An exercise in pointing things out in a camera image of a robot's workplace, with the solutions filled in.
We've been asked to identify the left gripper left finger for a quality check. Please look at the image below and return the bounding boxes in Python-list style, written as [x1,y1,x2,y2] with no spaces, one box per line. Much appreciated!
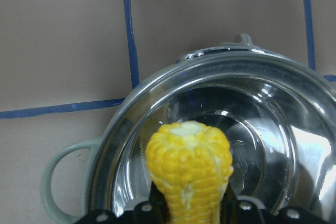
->
[76,184,170,224]

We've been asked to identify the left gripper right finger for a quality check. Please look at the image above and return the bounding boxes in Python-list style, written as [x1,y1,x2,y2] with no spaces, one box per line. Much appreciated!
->
[219,182,330,223]

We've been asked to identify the yellow corn cob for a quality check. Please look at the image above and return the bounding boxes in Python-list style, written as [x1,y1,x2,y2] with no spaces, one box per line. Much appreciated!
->
[145,121,234,223]

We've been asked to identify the pale green cooking pot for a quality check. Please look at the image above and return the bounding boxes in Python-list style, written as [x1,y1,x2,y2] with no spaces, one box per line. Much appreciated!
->
[40,34,335,223]

